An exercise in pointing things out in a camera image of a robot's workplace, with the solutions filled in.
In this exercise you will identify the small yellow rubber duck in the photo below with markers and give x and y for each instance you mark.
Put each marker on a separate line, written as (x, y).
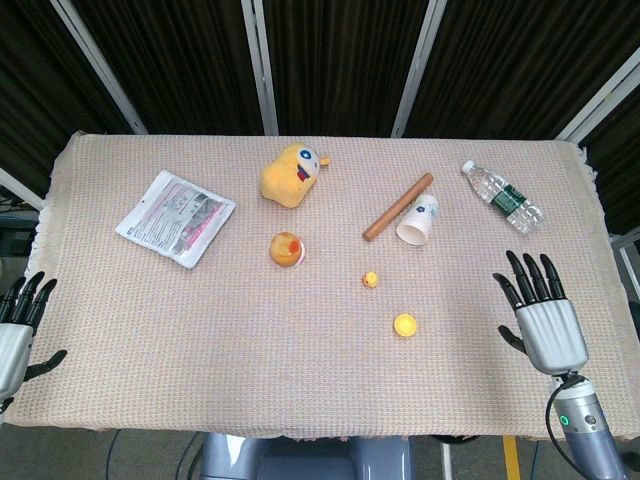
(370, 279)

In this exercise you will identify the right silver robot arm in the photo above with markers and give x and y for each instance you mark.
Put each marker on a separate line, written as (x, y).
(590, 440)

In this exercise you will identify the beige woven tablecloth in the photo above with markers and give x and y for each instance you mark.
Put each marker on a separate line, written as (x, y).
(250, 350)

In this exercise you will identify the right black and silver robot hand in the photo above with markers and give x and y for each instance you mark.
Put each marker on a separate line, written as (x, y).
(550, 335)

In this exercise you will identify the dark pleated curtain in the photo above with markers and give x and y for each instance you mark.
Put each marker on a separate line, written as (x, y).
(340, 60)

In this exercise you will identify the clear orange jelly cup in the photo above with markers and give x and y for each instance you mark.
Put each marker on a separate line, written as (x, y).
(286, 250)

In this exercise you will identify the white printed foil pouch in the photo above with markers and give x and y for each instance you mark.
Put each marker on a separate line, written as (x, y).
(175, 215)

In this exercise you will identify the white paper cup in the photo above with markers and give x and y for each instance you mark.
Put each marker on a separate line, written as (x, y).
(419, 220)

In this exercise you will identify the white metal frame post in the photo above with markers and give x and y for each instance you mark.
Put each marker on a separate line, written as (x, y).
(625, 245)
(600, 95)
(415, 70)
(260, 65)
(100, 70)
(20, 187)

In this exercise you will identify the small yellow plastic cup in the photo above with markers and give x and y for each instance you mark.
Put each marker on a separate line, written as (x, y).
(405, 324)

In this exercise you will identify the clear water bottle green label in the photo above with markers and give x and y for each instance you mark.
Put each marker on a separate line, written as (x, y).
(502, 195)

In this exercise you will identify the wooden rolling pin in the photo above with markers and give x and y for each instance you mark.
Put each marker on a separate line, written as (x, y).
(397, 206)

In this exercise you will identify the yellow plush toy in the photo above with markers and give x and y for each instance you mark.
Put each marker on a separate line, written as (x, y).
(292, 175)

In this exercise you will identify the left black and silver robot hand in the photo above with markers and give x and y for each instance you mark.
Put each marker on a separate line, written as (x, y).
(12, 345)

